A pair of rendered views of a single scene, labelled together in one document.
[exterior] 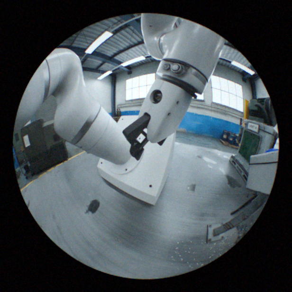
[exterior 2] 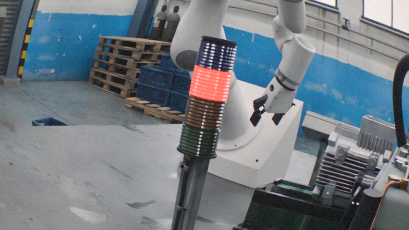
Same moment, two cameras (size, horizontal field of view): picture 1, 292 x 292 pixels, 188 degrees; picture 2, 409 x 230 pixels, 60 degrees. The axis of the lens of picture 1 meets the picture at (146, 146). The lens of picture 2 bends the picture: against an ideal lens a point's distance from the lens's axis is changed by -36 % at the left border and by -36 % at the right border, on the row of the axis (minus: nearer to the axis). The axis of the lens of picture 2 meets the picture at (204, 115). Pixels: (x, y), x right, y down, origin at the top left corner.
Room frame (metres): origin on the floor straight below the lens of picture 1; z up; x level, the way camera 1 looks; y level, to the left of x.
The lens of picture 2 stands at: (-1.34, -0.10, 1.23)
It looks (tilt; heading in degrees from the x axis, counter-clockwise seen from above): 9 degrees down; 10
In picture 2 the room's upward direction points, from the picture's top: 12 degrees clockwise
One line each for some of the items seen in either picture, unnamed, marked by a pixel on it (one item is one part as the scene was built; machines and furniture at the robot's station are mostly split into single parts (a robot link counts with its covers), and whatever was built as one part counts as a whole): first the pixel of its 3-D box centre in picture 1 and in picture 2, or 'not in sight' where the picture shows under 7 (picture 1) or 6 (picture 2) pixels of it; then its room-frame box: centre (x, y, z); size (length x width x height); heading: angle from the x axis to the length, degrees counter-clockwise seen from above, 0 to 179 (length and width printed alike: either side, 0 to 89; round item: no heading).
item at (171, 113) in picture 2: not in sight; (180, 86); (5.27, 1.45, 0.39); 1.20 x 0.80 x 0.79; 71
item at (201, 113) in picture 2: not in sight; (205, 111); (-0.52, 0.04, 1.10); 0.06 x 0.06 x 0.04
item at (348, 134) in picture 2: not in sight; (358, 169); (-0.33, -0.32, 1.02); 0.20 x 0.19 x 0.19; 69
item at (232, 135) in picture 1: (231, 139); not in sight; (2.68, -4.76, 0.37); 1.20 x 0.80 x 0.74; 58
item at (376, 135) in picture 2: not in sight; (379, 136); (-0.35, -0.35, 1.11); 0.12 x 0.11 x 0.07; 69
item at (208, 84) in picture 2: not in sight; (211, 82); (-0.52, 0.04, 1.14); 0.06 x 0.06 x 0.04
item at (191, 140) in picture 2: not in sight; (199, 139); (-0.52, 0.04, 1.05); 0.06 x 0.06 x 0.04
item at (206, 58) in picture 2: not in sight; (216, 55); (-0.52, 0.04, 1.19); 0.06 x 0.06 x 0.04
